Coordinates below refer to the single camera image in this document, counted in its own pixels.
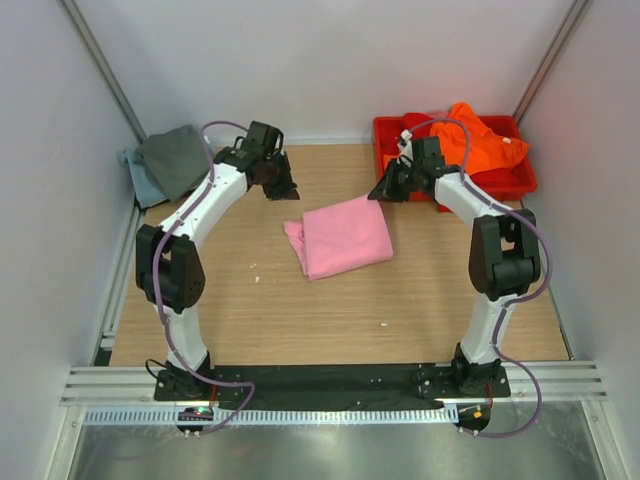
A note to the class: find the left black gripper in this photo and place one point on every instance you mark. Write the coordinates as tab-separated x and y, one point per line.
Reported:
287	189

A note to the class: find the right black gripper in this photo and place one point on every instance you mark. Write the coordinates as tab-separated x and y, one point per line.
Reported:
386	190

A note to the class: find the pink t-shirt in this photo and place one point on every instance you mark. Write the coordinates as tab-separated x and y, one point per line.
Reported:
339	238

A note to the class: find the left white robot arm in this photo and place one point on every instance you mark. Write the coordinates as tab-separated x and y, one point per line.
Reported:
168	268

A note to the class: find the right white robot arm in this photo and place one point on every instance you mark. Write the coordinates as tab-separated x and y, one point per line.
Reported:
504	260

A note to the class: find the orange t-shirt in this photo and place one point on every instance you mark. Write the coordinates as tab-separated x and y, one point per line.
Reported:
489	151

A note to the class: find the grey folded t-shirt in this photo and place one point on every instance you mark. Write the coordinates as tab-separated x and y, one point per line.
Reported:
175	161

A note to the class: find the light blue folded t-shirt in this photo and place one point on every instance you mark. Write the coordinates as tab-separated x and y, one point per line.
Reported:
147	192

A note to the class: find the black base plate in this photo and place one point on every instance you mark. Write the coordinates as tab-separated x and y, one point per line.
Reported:
329	388

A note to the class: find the white slotted cable duct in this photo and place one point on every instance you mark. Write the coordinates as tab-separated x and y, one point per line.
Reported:
199	417

